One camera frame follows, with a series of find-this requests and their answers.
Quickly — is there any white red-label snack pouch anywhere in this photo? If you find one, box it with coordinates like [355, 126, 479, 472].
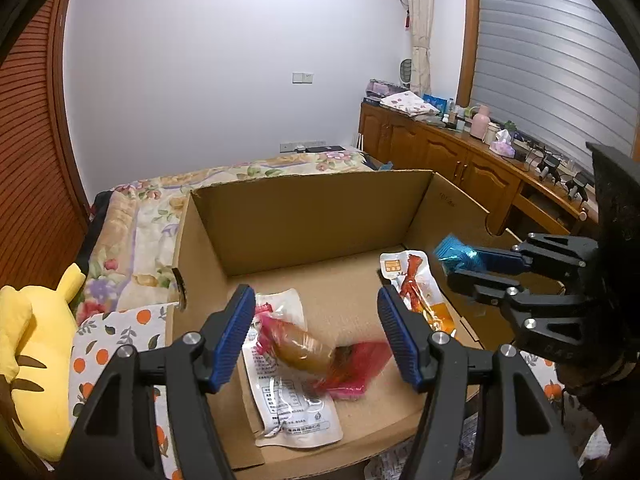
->
[242, 320, 343, 450]

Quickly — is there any person right hand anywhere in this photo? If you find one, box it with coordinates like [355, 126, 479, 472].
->
[555, 360, 639, 413]

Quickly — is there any beige curtain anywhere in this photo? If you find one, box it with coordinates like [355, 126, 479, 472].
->
[408, 0, 434, 96]

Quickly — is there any wooden sideboard cabinet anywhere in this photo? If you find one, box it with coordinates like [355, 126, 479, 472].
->
[358, 101, 598, 237]

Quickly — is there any blue foil snack packet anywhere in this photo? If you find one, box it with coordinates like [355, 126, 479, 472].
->
[434, 234, 486, 274]

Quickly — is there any brown cardboard box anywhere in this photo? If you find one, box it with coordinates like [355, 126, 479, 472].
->
[172, 170, 516, 479]

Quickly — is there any wooden louvered wardrobe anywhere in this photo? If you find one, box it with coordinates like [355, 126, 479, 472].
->
[0, 0, 89, 288]

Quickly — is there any floral quilt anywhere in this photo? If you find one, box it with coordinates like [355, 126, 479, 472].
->
[73, 148, 370, 324]

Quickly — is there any silver blue snack pouch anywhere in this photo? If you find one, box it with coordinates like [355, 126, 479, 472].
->
[363, 413, 478, 480]

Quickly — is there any black gripper stand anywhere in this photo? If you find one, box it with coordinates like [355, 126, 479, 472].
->
[537, 154, 561, 183]
[566, 171, 594, 204]

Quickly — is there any orange chicken-feet snack pouch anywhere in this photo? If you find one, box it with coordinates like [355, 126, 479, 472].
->
[380, 249, 457, 336]

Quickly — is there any pink brown snack packet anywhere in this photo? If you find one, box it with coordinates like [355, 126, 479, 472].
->
[257, 311, 392, 400]

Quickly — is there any pink tissue pack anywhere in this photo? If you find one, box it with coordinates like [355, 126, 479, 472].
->
[489, 129, 515, 158]

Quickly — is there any yellow plush toy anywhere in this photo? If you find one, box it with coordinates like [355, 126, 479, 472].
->
[1, 263, 86, 464]

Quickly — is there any white wall switch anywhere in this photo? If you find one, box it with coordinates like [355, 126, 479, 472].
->
[292, 72, 314, 84]

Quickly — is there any folded floral cloth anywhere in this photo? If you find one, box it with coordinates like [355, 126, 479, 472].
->
[380, 91, 440, 117]

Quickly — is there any grey window blind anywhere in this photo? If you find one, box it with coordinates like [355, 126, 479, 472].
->
[471, 0, 639, 168]

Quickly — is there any small white fan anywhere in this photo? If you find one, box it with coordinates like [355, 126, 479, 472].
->
[399, 58, 412, 87]

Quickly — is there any pink thermos bottle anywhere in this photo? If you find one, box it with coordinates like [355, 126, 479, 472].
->
[470, 104, 490, 141]

